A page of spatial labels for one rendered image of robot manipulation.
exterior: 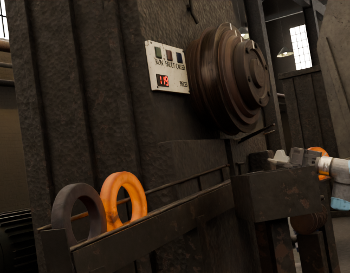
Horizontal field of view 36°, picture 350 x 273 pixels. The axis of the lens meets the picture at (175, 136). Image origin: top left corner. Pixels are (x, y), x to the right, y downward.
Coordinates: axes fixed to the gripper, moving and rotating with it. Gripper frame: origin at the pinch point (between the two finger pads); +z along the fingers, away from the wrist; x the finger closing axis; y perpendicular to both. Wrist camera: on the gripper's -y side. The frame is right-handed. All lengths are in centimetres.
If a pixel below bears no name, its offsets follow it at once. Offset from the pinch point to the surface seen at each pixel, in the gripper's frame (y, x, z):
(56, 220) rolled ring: -8, 118, 9
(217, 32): 49, 15, 24
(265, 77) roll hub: 34.3, -10.2, 11.0
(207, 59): 37.1, 21.7, 23.8
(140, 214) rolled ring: -12, 84, 7
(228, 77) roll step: 31.3, 17.1, 16.0
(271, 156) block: -0.1, -22.2, 7.4
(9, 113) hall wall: -51, -465, 633
